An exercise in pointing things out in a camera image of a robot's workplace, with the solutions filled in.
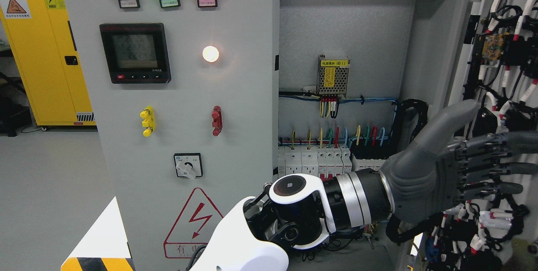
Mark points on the yellow safety cabinet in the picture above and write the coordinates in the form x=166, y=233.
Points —
x=40, y=35

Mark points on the black surge protector block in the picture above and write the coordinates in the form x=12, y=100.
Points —
x=369, y=156

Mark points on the black digital power meter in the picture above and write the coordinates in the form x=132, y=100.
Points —
x=136, y=53

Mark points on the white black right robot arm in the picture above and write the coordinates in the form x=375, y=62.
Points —
x=298, y=211

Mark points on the white indicator light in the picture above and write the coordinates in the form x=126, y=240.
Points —
x=210, y=54

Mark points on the red electric hazard sticker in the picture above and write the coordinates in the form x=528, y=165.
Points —
x=193, y=227

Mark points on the yellow terminal post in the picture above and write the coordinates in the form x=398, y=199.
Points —
x=148, y=121

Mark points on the grey electrical cabinet body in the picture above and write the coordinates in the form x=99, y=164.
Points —
x=398, y=48

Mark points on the grey cabinet door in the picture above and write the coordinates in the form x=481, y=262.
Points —
x=243, y=82
x=483, y=73

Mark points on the metal mesh power supply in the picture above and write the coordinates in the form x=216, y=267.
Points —
x=333, y=74

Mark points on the white breaker row upper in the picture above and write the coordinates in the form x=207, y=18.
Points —
x=324, y=163

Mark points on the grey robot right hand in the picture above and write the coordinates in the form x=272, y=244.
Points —
x=436, y=172

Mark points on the red terminal post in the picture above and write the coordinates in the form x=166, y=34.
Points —
x=217, y=123

